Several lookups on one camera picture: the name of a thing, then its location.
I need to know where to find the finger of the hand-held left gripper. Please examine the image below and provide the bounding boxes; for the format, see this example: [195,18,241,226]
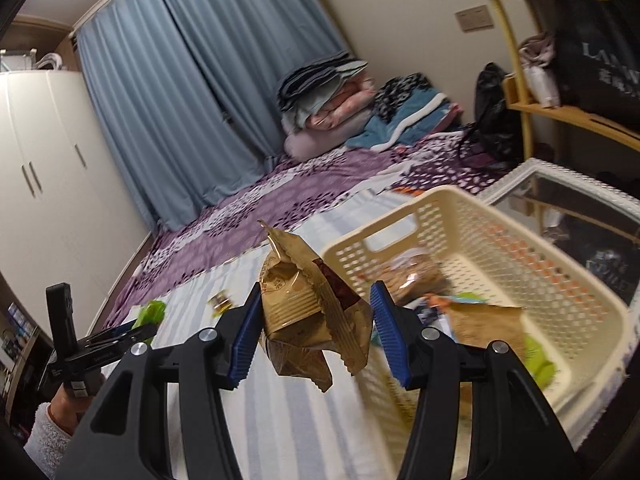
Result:
[80,322,160,351]

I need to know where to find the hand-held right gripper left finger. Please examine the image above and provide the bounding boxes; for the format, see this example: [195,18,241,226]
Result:
[54,282,265,480]

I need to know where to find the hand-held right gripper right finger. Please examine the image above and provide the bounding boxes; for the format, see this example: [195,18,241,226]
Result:
[369,280,576,480]

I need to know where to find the green snack packet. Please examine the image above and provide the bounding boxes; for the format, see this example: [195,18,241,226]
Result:
[522,335,556,391]
[135,300,167,328]

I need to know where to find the brown snack bag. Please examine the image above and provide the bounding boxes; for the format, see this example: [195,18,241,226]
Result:
[440,302,531,361]
[257,219,375,393]

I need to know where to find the clear biscuit bag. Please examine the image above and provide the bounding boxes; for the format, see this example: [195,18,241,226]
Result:
[385,252,451,306]

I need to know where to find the cream perforated plastic basket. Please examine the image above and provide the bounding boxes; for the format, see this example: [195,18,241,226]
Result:
[320,185,628,466]

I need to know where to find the person's left hand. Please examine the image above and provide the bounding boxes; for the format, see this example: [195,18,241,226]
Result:
[49,370,107,423]

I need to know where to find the dark cluttered shelf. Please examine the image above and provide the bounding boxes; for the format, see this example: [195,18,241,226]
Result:
[0,301,51,426]

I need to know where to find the white wardrobe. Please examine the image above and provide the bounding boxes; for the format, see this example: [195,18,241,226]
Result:
[0,67,156,321]

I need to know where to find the purple patterned bedspread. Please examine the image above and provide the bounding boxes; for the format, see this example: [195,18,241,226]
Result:
[97,132,516,331]

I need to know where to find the white wicker side table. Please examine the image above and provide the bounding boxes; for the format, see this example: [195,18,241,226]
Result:
[477,157,640,321]

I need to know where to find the mauve folded quilt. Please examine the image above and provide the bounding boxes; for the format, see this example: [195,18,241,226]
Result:
[284,110,373,161]

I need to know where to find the blue towel blanket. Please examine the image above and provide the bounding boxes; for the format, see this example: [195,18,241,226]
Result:
[347,90,453,151]

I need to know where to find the blue curtain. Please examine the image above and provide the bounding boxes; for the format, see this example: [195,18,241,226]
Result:
[74,0,273,231]
[157,0,351,161]

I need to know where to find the pink floral folded quilt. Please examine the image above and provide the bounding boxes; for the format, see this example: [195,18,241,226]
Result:
[310,77,377,129]

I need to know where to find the black and white patterned cloth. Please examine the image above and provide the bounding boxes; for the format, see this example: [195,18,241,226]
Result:
[374,74,433,116]

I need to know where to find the white clothes hangers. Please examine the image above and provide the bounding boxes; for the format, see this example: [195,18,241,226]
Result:
[34,51,66,72]

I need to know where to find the clear storage box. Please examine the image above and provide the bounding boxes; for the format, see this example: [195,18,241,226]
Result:
[0,49,37,75]

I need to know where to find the dark grey folded blanket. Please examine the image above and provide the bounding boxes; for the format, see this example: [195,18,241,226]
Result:
[277,51,351,111]

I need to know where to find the grey-green folded blanket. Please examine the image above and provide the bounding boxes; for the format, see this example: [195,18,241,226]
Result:
[295,60,371,126]

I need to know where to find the white folded cloth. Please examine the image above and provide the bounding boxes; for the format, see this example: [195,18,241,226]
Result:
[522,65,561,108]

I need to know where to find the pink cloth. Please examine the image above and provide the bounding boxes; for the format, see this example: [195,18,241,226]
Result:
[517,32,556,68]

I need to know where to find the wooden shelf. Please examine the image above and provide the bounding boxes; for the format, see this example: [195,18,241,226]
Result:
[460,0,640,166]

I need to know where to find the black shopping bag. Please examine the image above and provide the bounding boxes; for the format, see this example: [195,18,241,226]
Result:
[552,0,640,128]

